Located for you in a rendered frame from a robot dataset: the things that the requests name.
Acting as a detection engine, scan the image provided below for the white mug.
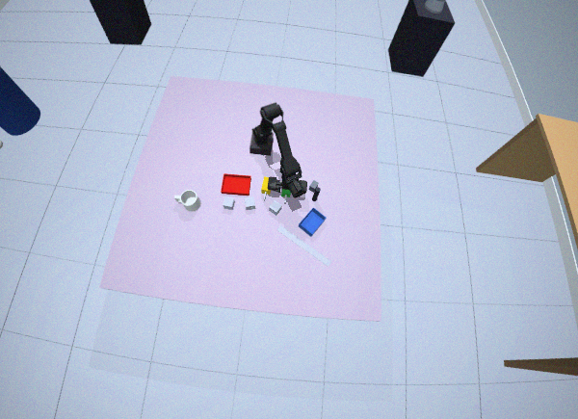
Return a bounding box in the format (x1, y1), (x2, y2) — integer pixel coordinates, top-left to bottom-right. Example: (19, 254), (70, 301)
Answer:
(174, 190), (200, 211)

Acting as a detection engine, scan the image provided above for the red tray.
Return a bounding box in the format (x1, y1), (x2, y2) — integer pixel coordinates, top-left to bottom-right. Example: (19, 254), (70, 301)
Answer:
(222, 173), (251, 196)

